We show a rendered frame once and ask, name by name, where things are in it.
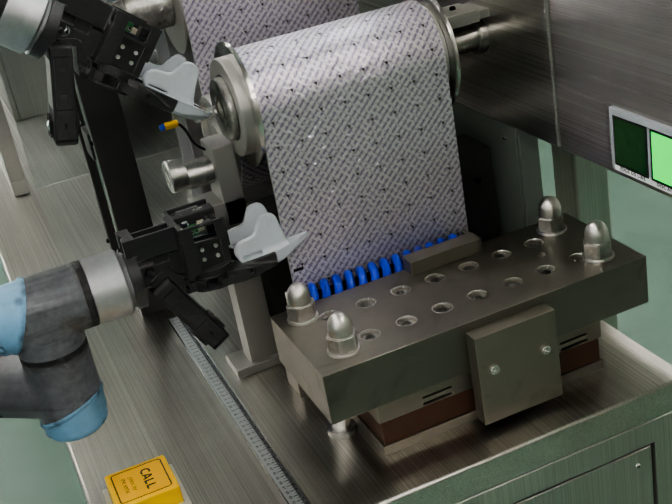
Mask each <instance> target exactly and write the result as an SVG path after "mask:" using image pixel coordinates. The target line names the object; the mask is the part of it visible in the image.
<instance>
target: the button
mask: <svg viewBox="0 0 672 504"><path fill-rule="evenodd" d="M105 483H106V486H107V489H108V492H109V495H110V497H111V500H112V502H113V504H179V503H182V502H184V499H183V495H182V492H181V488H180V485H179V484H178V482H177V480H176V478H175V476H174V474H173V472H172V470H171V468H170V466H169V464H168V462H167V460H166V458H165V456H164V455H161V456H158V457H155V458H153V459H150V460H147V461H145V462H142V463H140V464H137V465H134V466H132V467H129V468H126V469H124V470H121V471H118V472H116V473H113V474H111V475H108V476H106V477H105Z"/></svg>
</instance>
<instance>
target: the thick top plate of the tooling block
mask: <svg viewBox="0 0 672 504"><path fill-rule="evenodd" d="M563 217H564V224H566V226H567V230H566V232H564V233H563V234H561V235H557V236H542V235H539V234H538V233H537V231H536V229H537V227H538V226H539V224H538V223H536V224H533V225H530V226H527V227H524V228H521V229H519V230H516V231H513V232H510V233H507V234H504V235H501V236H499V237H496V238H493V239H490V240H487V241H484V242H482V249H483V251H482V252H480V253H477V254H474V255H471V256H468V257H466V258H463V259H460V260H457V261H454V262H451V263H449V264H446V265H443V266H440V267H437V268H435V269H432V270H429V271H426V272H423V273H420V274H418V275H415V276H412V275H411V274H409V273H408V272H407V271H406V270H402V271H399V272H396V273H393V274H391V275H388V276H385V277H382V278H379V279H376V280H373V281H371V282H368V283H365V284H362V285H359V286H356V287H354V288H351V289H348V290H345V291H342V292H339V293H337V294H334V295H331V296H328V297H325V298H322V299H319V300H317V301H314V302H315V306H316V310H317V311H318V313H319V318H318V319H317V320H316V321H315V322H313V323H312V324H309V325H306V326H292V325H289V324H288V322H287V317H288V315H287V311H285V312H282V313H280V314H277V315H274V316H271V317H270V319H271V324H272V328H273V333H274V337H275V342H276V346H277V350H278V355H279V359H280V362H281V363H282V364H283V365H284V366H285V368H286V369H287V370H288V371H289V373H290V374H291V375H292V376H293V378H294V379H295V380H296V381H297V382H298V384H299V385H300V386H301V387H302V389H303V390H304V391H305V392H306V394H307V395H308V396H309V397H310V398H311V400H312V401H313V402H314V403H315V405H316V406H317V407H318V408H319V409H320V411H321V412H322V413H323V414H324V416H325V417H326V418H327V419H328V421H329V422H330V423H331V424H332V425H334V424H337V423H339V422H342V421H344V420H347V419H350V418H352V417H355V416H357V415H360V414H362V413H365V412H367V411H370V410H373V409H375V408H378V407H380V406H383V405H385V404H388V403H391V402H393V401H396V400H398V399H401V398H403V397H406V396H409V395H411V394H414V393H416V392H419V391H421V390H424V389H427V388H429V387H432V386H434V385H437V384H439V383H442V382H444V381H447V380H450V379H452V378H455V377H457V376H460V375H462V374H465V373H468V372H470V371H471V370H470V362H469V355H468V348H467V341H466V332H468V331H471V330H474V329H476V328H479V327H481V326H484V325H487V324H489V323H492V322H495V321H497V320H500V319H503V318H505V317H508V316H511V315H513V314H516V313H519V312H521V311H524V310H527V309H529V308H532V307H535V306H537V305H540V304H542V303H546V304H548V305H549V306H551V307H552V308H554V309H555V317H556V328H557V337H560V336H563V335H565V334H568V333H570V332H573V331H575V330H578V329H581V328H583V327H586V326H588V325H591V324H593V323H596V322H599V321H601V320H604V319H606V318H609V317H611V316H614V315H616V314H619V313H622V312H624V311H627V310H629V309H632V308H634V307H637V306H640V305H642V304H645V303H647V302H648V283H647V264H646V256H645V255H643V254H641V253H640V252H638V251H636V250H634V249H632V248H630V247H628V246H626V245H625V244H623V243H621V242H619V241H617V240H615V239H613V238H611V237H610V239H611V246H612V250H613V251H614V253H615V257H614V258H613V259H612V260H610V261H608V262H605V263H599V264H593V263H588V262H585V261H584V260H583V259H582V253H583V252H584V246H583V239H584V238H585V236H584V232H585V228H586V226H587V224H585V223H583V222H581V221H580V220H578V219H576V218H574V217H572V216H570V215H568V214H567V213H564V214H563ZM335 312H343V313H345V314H347V315H348V316H349V318H350V319H351V322H352V326H353V328H355V329H356V332H357V338H358V342H360V344H361V350H360V352H359V353H358V354H356V355H355V356H353V357H350V358H346V359H334V358H331V357H329V356H328V354H327V348H328V345H327V340H326V337H327V333H328V331H327V321H328V318H329V317H330V315H331V314H333V313H335Z"/></svg>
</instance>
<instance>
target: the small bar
mask: <svg viewBox="0 0 672 504"><path fill-rule="evenodd" d="M482 251H483V249H482V241H481V238H480V237H478V236H477V235H475V234H474V233H472V232H470V233H467V234H464V235H462V236H459V237H456V238H453V239H450V240H447V241H444V242H441V243H439V244H436V245H433V246H430V247H427V248H424V249H421V250H418V251H415V252H413V253H410V254H407V255H404V256H402V260H403V266H404V270H406V271H407V272H408V273H409V274H411V275H412V276H415V275H418V274H420V273H423V272H426V271H429V270H432V269H435V268H437V267H440V266H443V265H446V264H449V263H451V262H454V261H457V260H460V259H463V258H466V257H468V256H471V255H474V254H477V253H480V252H482Z"/></svg>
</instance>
